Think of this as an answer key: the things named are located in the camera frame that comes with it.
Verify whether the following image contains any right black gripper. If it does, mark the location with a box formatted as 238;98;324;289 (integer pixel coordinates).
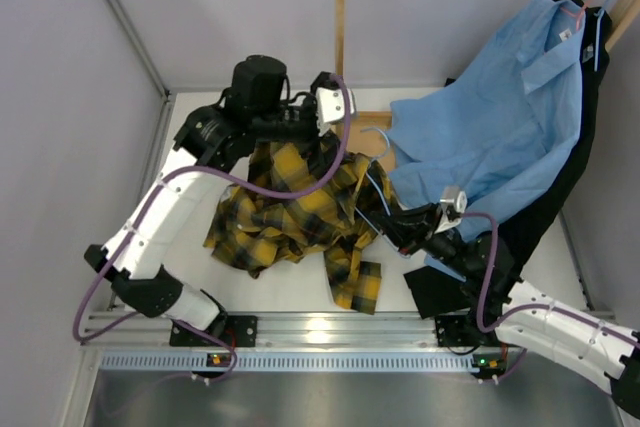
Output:
370;202;475;279

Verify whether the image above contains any light blue wire hanger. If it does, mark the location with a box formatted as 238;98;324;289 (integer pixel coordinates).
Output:
360;126;416;261

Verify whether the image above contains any yellow black plaid shirt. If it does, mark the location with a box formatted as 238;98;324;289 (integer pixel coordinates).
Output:
204;153;399;315

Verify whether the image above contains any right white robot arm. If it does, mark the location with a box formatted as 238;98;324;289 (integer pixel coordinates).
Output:
372;202;639;417

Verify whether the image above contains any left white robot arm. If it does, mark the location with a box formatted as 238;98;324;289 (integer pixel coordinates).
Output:
85;55;355;346

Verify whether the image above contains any light blue shirt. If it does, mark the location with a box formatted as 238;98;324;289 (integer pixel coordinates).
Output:
387;0;585;225

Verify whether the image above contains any black garment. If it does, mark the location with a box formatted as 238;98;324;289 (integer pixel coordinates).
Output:
402;0;614;320

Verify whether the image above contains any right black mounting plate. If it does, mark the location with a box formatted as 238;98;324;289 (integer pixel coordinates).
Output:
434;313;501;352

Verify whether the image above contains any black mounting plate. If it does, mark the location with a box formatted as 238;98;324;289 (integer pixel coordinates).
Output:
169;315;258;348
434;313;501;352

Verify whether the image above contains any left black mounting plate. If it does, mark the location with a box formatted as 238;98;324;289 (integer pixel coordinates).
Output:
169;315;258;348

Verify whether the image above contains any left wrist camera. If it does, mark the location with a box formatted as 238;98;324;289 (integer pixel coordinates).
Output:
315;87;346;136

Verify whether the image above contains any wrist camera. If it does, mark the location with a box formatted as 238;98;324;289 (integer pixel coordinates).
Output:
315;87;346;136
435;185;468;234

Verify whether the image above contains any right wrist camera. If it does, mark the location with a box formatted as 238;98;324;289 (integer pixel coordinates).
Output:
435;185;468;234

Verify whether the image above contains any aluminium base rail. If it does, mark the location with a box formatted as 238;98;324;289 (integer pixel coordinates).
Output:
79;310;621;348

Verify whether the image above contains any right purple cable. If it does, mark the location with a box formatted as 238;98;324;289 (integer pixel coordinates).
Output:
459;211;640;343

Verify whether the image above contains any purple cable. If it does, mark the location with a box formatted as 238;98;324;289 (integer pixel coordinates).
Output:
459;211;640;343
72;74;353;381

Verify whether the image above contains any blue wire hanger right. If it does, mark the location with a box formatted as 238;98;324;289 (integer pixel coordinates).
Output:
593;0;612;72

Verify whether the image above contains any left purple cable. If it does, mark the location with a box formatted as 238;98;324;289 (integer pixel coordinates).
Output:
72;74;353;381

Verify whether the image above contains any slotted cable duct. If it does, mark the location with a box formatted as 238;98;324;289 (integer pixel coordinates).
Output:
100;351;504;374

